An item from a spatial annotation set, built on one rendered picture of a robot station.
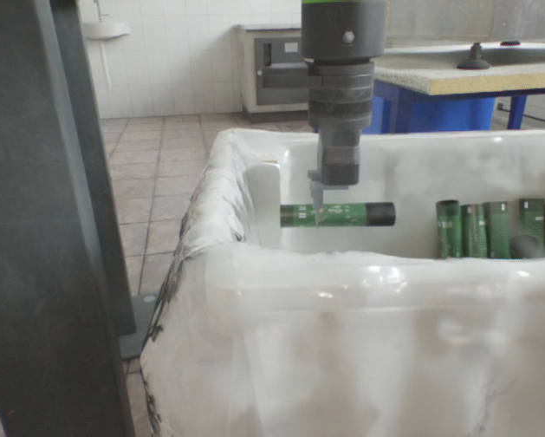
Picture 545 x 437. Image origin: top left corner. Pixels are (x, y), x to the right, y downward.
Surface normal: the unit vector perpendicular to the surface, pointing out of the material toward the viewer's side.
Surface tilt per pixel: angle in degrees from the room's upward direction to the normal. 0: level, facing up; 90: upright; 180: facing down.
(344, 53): 90
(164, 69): 90
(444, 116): 90
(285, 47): 90
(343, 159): 70
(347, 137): 101
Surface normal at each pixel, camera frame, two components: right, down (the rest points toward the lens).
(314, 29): -0.76, 0.28
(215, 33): 0.19, 0.39
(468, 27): -0.98, 0.10
